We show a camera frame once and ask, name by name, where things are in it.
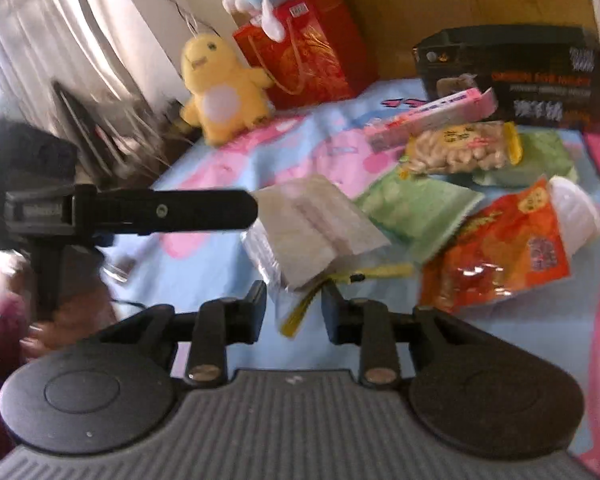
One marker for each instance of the long pink box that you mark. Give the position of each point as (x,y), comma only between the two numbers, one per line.
(430,115)

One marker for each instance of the white grey snack packet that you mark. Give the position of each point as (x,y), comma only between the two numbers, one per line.
(310,230)

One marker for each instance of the white plastic cup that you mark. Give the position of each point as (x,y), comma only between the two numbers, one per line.
(580,215)

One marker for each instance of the yellow plush toy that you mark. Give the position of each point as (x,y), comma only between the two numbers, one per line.
(225,95)

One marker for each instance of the black tin box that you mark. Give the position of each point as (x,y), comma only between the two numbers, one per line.
(530,60)

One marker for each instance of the person's left hand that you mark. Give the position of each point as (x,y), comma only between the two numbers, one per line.
(75,325)

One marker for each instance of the green leaf-print packet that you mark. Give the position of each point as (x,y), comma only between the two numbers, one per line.
(545,160)
(415,210)

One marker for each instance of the clear peanut packet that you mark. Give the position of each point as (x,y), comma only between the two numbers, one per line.
(460,150)

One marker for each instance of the orange red snack packet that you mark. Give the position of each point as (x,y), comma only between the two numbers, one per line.
(500,245)

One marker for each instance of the clear packet with yellow trim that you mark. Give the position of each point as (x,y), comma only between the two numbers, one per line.
(292,310)

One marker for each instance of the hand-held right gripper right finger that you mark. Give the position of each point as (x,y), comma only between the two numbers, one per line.
(332,312)

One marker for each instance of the red gift bag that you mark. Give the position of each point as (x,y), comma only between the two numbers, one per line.
(325,45)

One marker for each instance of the dark bedside clutter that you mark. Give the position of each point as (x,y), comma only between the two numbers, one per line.
(95,130)

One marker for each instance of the printed blanket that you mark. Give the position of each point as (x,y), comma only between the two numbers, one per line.
(220,265)

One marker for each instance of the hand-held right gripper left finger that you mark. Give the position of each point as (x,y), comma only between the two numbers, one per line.
(254,310)

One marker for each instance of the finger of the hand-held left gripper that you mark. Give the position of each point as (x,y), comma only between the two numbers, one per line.
(190,210)

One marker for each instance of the white curtain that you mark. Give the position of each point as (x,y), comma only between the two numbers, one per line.
(55,20)

